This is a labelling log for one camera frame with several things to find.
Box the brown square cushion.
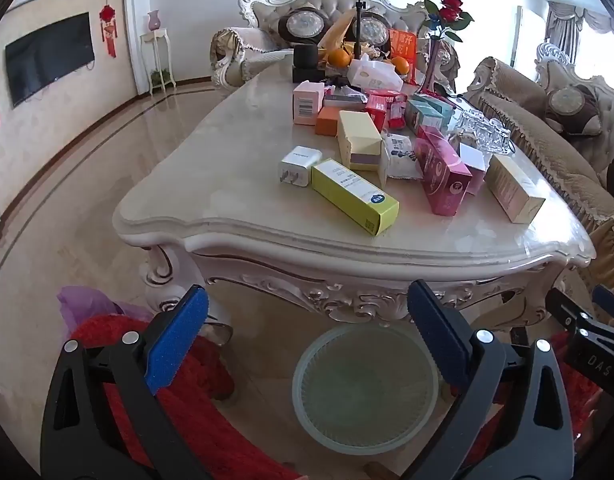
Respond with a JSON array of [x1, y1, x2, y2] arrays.
[[546, 85, 602, 137]]

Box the red artificial roses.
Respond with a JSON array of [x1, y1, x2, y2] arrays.
[[423, 0, 475, 43]]

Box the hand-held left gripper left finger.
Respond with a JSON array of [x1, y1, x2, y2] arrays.
[[40, 284, 213, 480]]

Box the small orange box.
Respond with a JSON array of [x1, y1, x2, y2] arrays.
[[315, 108, 341, 137]]

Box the black speaker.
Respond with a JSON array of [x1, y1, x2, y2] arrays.
[[292, 44, 322, 70]]

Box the grey window curtain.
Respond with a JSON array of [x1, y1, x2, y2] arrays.
[[544, 0, 612, 61]]

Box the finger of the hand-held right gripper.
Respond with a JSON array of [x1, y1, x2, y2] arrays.
[[545, 287, 602, 335], [592, 284, 614, 313]]

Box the red knot wall decoration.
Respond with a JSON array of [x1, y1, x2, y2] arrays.
[[98, 2, 119, 58]]

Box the white tissue pack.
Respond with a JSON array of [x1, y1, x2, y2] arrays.
[[347, 55, 406, 92]]

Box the purple glass vase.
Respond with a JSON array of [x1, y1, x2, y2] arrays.
[[414, 37, 450, 97]]

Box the ornate white coffee table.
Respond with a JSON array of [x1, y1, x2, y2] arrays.
[[112, 62, 598, 351]]

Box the white side table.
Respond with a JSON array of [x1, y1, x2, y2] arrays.
[[140, 29, 175, 95]]

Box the wall-mounted black television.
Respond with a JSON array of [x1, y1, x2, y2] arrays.
[[4, 12, 96, 107]]

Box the cream yellow box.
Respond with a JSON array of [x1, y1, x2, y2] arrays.
[[337, 110, 384, 171]]

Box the red printed packet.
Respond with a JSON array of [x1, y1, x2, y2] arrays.
[[388, 29, 419, 86]]

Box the white plastic packet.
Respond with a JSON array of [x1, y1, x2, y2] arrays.
[[381, 132, 424, 181]]

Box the purple plastic bag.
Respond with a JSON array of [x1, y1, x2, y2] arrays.
[[57, 285, 155, 333]]

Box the beige long box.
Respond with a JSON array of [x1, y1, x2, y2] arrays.
[[484, 154, 546, 224]]

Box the white carved tufted sofa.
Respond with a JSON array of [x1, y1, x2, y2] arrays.
[[209, 0, 460, 92]]

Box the white charger box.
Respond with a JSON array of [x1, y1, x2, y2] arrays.
[[278, 146, 322, 188]]

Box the round dark-rimmed cushion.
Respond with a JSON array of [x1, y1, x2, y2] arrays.
[[278, 7, 328, 43], [359, 12, 391, 45]]

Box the magenta pink box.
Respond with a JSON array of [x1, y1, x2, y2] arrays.
[[413, 136, 474, 216]]

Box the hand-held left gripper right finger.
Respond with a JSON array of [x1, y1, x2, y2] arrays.
[[407, 280, 575, 480]]

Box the small white pink box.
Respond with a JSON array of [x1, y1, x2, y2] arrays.
[[458, 143, 488, 196]]

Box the green yellow long box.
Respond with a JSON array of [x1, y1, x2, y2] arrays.
[[311, 158, 400, 236]]

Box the yellow paper bag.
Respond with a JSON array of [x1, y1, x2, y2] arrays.
[[319, 12, 353, 53]]

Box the red white box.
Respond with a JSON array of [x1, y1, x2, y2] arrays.
[[365, 94, 389, 131]]

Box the light pink box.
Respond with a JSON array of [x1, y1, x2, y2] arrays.
[[292, 81, 326, 126]]

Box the black tripod stand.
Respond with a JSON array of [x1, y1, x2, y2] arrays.
[[343, 0, 374, 61]]

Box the beige fringed sofa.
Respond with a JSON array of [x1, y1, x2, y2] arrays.
[[464, 42, 614, 311]]

